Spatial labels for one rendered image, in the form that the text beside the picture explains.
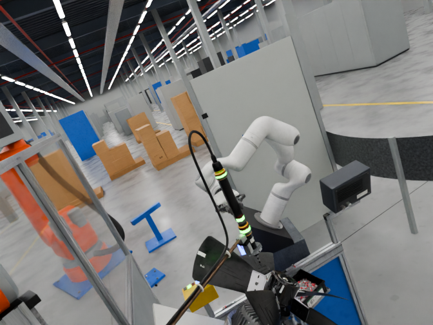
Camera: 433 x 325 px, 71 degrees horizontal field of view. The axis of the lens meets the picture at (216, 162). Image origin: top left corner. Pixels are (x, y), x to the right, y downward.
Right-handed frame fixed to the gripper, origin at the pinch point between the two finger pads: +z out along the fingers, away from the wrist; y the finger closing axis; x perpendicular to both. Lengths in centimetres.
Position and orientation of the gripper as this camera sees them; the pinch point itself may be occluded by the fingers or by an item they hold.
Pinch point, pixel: (234, 207)
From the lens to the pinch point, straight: 119.1
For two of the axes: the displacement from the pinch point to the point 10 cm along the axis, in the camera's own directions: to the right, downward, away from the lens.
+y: -8.8, 4.5, -1.7
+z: 2.8, 1.9, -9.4
